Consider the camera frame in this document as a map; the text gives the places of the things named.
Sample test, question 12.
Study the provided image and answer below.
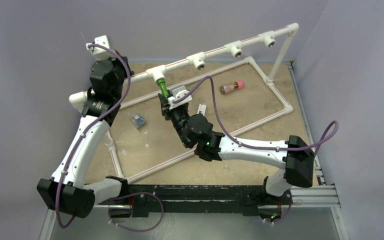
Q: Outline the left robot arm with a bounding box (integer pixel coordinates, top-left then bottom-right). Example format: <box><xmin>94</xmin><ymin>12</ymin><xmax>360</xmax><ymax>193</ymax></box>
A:
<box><xmin>36</xmin><ymin>55</ymin><xmax>133</xmax><ymax>219</ymax></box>

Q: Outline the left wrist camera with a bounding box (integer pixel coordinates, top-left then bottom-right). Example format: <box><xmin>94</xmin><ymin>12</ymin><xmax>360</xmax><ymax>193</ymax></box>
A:
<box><xmin>85</xmin><ymin>35</ymin><xmax>111</xmax><ymax>61</ymax></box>

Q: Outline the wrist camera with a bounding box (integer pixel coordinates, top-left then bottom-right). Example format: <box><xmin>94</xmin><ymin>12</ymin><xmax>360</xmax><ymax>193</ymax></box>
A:
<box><xmin>85</xmin><ymin>35</ymin><xmax>111</xmax><ymax>61</ymax></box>
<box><xmin>169</xmin><ymin>85</ymin><xmax>192</xmax><ymax>110</ymax></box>

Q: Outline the white plastic clip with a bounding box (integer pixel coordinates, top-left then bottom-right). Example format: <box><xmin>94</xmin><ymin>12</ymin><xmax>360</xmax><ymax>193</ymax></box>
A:
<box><xmin>197</xmin><ymin>104</ymin><xmax>207</xmax><ymax>116</ymax></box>

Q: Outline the pink capped small bottle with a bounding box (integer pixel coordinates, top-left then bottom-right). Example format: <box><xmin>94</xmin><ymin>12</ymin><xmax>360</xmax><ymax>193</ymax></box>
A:
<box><xmin>219</xmin><ymin>80</ymin><xmax>245</xmax><ymax>95</ymax></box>

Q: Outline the small blue foil packet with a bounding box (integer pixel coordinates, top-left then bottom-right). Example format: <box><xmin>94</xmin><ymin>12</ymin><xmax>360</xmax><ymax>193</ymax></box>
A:
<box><xmin>131</xmin><ymin>114</ymin><xmax>146</xmax><ymax>129</ymax></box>

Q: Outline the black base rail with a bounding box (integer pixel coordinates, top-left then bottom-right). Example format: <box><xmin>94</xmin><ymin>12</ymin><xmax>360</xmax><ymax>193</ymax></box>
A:
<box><xmin>103</xmin><ymin>184</ymin><xmax>292</xmax><ymax>220</ymax></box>

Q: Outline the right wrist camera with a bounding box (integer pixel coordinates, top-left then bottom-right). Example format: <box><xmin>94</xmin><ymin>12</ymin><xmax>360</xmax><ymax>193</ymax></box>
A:
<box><xmin>169</xmin><ymin>85</ymin><xmax>192</xmax><ymax>110</ymax></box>

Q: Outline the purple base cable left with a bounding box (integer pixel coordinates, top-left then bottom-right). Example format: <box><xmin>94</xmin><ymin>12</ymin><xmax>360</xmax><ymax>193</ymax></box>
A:
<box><xmin>107</xmin><ymin>192</ymin><xmax>165</xmax><ymax>233</ymax></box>

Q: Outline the white PVC pipe frame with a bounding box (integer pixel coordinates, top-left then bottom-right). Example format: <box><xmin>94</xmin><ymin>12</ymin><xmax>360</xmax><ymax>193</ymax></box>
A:
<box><xmin>68</xmin><ymin>22</ymin><xmax>300</xmax><ymax>185</ymax></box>

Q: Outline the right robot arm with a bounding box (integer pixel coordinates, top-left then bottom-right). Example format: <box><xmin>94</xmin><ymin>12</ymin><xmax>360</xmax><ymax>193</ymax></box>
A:
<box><xmin>157</xmin><ymin>93</ymin><xmax>315</xmax><ymax>204</ymax></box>

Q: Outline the green plastic water faucet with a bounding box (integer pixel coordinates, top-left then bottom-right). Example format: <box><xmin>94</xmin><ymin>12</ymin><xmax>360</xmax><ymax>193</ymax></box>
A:
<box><xmin>156</xmin><ymin>78</ymin><xmax>170</xmax><ymax>98</ymax></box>

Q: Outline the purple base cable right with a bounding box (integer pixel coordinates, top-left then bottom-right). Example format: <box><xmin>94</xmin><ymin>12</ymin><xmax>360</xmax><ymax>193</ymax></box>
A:
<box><xmin>263</xmin><ymin>195</ymin><xmax>294</xmax><ymax>226</ymax></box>

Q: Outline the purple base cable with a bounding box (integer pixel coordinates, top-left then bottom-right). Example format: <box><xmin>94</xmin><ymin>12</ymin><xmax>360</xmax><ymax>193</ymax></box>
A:
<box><xmin>263</xmin><ymin>195</ymin><xmax>294</xmax><ymax>226</ymax></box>
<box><xmin>107</xmin><ymin>192</ymin><xmax>165</xmax><ymax>233</ymax></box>

